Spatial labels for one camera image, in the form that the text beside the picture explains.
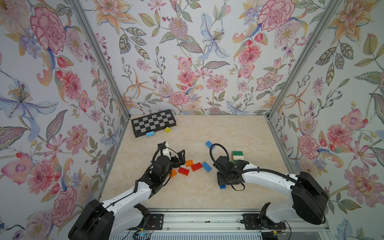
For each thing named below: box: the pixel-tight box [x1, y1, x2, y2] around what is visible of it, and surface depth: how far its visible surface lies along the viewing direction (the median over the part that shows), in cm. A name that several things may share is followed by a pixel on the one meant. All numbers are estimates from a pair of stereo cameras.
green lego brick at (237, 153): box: [232, 151, 244, 156], surface depth 97 cm
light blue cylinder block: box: [146, 131, 155, 137], surface depth 110 cm
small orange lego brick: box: [185, 159, 194, 167], surface depth 95 cm
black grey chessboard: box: [131, 109, 177, 138], surface depth 115 cm
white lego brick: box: [233, 155, 244, 161], surface depth 95 cm
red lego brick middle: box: [191, 162, 203, 172], surface depth 95 cm
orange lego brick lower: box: [171, 169, 177, 179], surface depth 92 cm
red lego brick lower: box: [178, 167, 190, 176], surface depth 92 cm
